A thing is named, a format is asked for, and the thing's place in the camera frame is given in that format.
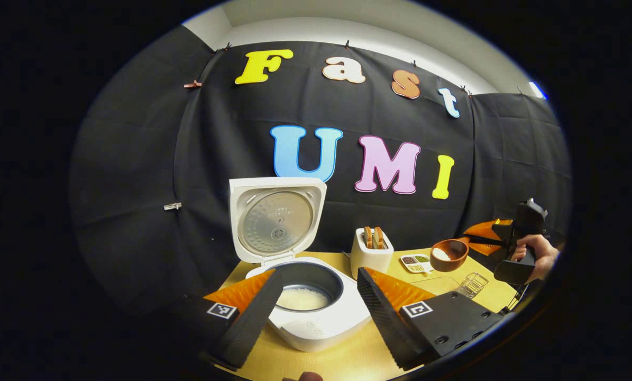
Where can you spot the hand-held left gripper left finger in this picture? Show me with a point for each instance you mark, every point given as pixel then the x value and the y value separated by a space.
pixel 252 323

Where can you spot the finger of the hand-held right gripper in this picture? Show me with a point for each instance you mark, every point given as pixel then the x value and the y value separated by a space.
pixel 493 249
pixel 487 228

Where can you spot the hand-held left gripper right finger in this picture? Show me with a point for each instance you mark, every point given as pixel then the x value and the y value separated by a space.
pixel 382 323

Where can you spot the brown wooden spoon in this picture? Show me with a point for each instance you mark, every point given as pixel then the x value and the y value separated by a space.
pixel 450 259

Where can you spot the white rice cooker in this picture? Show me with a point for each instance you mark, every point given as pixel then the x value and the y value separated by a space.
pixel 316 328

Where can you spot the clear plastic rice container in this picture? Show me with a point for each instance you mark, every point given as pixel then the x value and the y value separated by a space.
pixel 437 283

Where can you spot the white toaster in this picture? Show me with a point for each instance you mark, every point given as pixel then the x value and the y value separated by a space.
pixel 371 262

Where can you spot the white divided grain dish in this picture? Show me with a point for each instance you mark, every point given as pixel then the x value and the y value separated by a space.
pixel 416 263

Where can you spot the toast bread slice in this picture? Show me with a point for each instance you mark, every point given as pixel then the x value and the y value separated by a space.
pixel 379 238
pixel 368 238

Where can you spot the silver cloth clip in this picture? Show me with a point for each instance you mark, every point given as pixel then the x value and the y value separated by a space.
pixel 172 206

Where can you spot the black backdrop cloth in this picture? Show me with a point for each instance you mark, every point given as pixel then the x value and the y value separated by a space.
pixel 136 159

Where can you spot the pink cloth clip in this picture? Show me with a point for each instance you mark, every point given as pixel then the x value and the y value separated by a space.
pixel 193 84

